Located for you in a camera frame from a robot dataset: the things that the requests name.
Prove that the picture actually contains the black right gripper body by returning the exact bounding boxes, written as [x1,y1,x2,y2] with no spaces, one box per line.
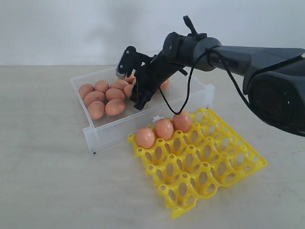
[133,51,184,98]

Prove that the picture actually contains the brown egg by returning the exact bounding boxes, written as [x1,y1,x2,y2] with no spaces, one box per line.
[105,88,125,101]
[83,91,105,106]
[173,111,192,132]
[94,80,110,93]
[79,83,94,99]
[155,119,173,140]
[110,80,129,91]
[123,84,134,98]
[87,101,105,120]
[105,98,125,116]
[124,74,135,84]
[136,127,155,149]

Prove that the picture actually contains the clear plastic bin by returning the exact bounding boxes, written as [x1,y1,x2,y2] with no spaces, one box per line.
[79,73,215,155]

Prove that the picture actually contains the yellow plastic egg tray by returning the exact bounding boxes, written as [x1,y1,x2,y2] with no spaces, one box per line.
[128,108,267,218]

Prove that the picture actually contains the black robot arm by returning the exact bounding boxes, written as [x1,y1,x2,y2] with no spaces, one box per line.
[121,32,305,136]

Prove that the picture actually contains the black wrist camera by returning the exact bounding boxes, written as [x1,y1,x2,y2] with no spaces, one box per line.
[116,46,152,79]

